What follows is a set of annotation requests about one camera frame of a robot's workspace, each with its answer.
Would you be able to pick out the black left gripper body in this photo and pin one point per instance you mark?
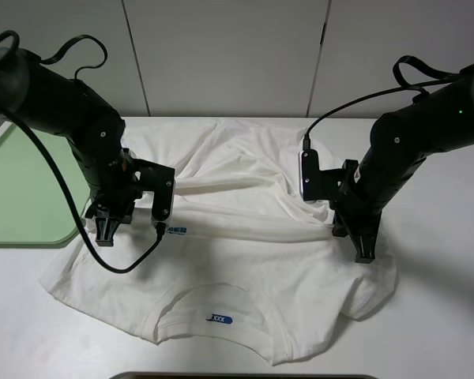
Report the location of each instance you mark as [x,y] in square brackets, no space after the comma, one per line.
[112,187]

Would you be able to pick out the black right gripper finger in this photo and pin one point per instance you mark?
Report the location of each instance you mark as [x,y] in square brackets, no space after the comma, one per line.
[364,247]

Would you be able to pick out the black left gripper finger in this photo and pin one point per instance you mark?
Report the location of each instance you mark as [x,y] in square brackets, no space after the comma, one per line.
[105,230]

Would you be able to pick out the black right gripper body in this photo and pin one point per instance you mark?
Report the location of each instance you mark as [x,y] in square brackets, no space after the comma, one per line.
[351,214]

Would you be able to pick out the white short sleeve t-shirt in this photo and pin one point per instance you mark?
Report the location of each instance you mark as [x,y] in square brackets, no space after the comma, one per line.
[245,259]

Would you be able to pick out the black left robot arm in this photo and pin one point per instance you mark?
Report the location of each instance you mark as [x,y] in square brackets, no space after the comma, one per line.
[51,103]

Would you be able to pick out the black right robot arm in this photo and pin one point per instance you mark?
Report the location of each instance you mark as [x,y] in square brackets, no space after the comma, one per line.
[400,142]

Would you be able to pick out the green plastic tray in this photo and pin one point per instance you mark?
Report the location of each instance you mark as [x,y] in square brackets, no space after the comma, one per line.
[33,209]

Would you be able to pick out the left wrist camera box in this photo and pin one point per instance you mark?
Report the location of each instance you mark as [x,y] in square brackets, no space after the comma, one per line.
[160,180]

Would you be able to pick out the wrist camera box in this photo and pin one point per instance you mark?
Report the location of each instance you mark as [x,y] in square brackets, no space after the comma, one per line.
[160,180]
[317,184]

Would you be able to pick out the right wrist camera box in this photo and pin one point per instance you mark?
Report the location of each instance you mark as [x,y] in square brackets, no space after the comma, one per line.
[317,184]

